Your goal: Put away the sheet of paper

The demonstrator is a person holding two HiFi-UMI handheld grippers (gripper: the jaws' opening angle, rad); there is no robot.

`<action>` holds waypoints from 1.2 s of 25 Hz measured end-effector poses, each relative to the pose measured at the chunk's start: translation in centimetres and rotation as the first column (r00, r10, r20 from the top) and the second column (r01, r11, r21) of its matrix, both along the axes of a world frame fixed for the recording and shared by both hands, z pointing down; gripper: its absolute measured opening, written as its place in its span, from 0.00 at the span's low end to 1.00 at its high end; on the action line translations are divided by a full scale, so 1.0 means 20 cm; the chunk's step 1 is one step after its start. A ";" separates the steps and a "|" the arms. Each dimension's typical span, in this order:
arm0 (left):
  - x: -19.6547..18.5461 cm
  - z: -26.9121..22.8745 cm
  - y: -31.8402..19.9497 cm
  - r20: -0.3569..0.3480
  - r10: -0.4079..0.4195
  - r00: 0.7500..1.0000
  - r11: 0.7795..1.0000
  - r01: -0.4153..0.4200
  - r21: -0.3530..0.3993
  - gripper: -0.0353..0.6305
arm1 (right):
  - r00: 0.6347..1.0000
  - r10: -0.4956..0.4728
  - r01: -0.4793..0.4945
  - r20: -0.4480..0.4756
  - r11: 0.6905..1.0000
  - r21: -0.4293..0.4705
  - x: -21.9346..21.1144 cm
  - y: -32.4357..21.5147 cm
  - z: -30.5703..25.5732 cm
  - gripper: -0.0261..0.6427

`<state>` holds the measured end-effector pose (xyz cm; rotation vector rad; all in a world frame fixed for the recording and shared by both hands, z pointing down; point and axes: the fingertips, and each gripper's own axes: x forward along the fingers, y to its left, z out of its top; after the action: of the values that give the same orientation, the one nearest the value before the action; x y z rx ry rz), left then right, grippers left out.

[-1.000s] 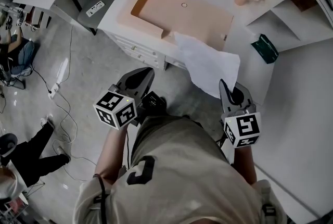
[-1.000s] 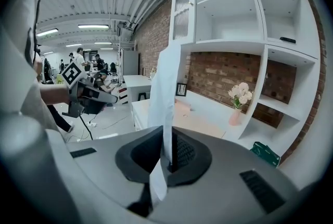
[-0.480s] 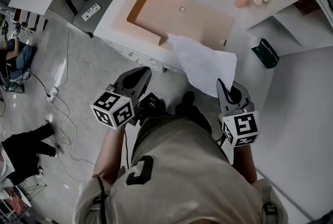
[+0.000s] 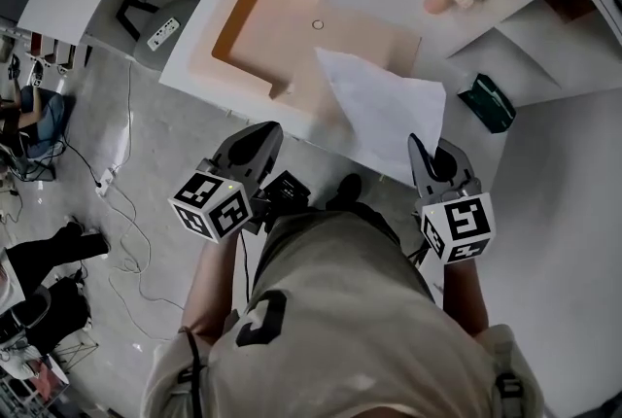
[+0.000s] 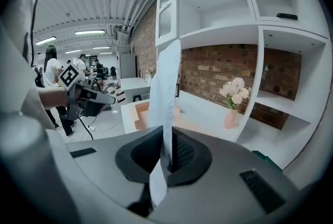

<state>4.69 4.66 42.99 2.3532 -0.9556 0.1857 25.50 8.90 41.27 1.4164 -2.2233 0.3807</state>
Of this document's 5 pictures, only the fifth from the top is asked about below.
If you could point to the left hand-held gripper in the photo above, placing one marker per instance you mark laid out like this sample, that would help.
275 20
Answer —
86 98

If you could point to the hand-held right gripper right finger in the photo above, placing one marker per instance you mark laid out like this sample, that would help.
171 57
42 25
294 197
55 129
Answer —
197 163

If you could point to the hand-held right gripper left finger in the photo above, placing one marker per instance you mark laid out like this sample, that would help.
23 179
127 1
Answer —
135 163

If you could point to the white A4 paper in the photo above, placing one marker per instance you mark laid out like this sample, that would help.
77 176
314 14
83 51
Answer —
164 87

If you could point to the person's left forearm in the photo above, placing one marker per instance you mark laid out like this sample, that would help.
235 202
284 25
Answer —
52 98

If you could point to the small white power strip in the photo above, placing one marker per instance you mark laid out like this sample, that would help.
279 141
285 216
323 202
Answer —
91 128

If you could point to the white side desk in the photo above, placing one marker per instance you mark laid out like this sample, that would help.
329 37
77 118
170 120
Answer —
132 85

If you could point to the pink vase with pale flowers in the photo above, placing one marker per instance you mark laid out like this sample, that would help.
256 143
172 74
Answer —
231 118

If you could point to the fluorescent ceiling light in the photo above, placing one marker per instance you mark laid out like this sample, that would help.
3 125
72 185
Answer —
89 32
45 40

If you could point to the green tissue pack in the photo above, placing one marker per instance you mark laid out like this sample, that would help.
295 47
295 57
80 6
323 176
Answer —
265 159

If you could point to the white vase with flowers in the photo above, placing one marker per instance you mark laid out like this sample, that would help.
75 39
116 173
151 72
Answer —
150 77

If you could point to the person's beige shirt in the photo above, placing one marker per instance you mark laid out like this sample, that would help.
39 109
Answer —
15 61

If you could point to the white glass cabinet door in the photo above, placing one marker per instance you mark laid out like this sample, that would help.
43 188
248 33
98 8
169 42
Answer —
165 17

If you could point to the black remote control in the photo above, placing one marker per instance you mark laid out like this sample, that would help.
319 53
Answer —
287 16

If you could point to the black picture frame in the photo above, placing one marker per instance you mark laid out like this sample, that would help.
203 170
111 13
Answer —
178 90

